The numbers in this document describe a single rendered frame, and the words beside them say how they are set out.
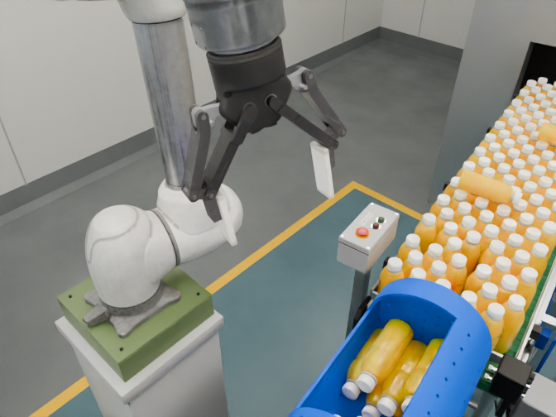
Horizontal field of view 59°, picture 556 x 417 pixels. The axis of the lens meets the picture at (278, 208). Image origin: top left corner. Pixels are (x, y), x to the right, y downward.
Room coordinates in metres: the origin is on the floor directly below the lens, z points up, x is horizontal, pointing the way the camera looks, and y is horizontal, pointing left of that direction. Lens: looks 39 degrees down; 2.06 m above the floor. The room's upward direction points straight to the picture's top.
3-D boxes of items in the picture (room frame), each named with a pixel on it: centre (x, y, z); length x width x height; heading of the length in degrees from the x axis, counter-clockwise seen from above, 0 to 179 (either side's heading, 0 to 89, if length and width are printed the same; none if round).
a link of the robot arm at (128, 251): (0.84, 0.36, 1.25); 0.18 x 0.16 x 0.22; 127
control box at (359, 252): (1.10, -0.28, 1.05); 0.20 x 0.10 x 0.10; 144
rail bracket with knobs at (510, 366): (0.68, -0.58, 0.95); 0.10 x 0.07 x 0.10; 54
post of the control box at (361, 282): (1.10, -0.28, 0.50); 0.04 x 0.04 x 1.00; 54
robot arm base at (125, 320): (0.82, 0.39, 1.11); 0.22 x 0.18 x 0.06; 136
